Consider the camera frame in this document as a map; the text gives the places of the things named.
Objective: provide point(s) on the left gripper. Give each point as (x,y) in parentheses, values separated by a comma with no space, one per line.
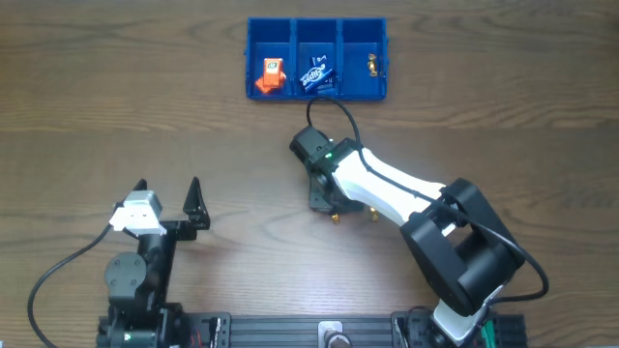
(181,230)

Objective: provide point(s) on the gold candy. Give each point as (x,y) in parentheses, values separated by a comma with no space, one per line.
(374,215)
(372,65)
(335,218)

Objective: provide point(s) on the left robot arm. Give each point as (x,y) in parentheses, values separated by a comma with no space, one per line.
(125,275)

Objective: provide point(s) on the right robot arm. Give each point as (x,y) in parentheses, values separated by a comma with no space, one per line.
(387,186)

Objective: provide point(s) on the blue tray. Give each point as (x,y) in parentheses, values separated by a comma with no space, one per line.
(358,43)

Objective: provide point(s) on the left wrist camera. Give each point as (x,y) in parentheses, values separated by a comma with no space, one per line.
(138,212)

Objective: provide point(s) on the mounting rail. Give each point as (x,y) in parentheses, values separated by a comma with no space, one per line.
(280,331)

